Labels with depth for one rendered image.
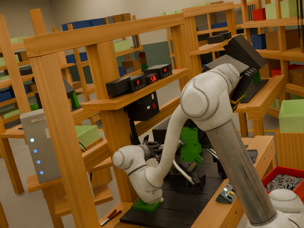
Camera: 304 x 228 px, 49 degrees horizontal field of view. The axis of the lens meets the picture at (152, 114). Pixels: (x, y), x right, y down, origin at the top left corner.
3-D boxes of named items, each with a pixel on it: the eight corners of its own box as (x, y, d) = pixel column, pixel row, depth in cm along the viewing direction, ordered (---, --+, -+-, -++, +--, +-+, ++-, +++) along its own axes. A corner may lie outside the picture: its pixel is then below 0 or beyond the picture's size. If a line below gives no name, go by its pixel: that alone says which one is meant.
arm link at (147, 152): (136, 141, 164) (143, 140, 169) (126, 154, 167) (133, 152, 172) (148, 155, 160) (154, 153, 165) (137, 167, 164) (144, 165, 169)
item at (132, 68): (153, 98, 902) (136, 11, 844) (95, 130, 703) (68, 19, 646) (136, 99, 931) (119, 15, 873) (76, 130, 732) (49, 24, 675)
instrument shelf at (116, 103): (189, 73, 248) (188, 68, 247) (117, 110, 175) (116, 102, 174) (160, 76, 261) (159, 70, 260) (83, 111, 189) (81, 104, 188)
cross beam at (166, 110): (182, 106, 283) (181, 96, 281) (77, 178, 178) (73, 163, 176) (177, 106, 286) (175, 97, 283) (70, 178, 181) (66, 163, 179)
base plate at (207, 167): (249, 147, 253) (248, 144, 252) (187, 235, 164) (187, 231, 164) (197, 145, 276) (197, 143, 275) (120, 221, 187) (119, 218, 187)
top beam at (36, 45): (184, 23, 270) (182, 12, 267) (40, 55, 149) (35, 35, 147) (175, 25, 274) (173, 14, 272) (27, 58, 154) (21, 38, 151)
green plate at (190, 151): (203, 160, 205) (202, 125, 204) (198, 162, 198) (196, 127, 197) (186, 159, 211) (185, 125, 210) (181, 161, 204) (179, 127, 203)
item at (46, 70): (201, 136, 294) (184, 23, 269) (91, 241, 174) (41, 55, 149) (192, 136, 298) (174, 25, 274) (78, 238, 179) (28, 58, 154)
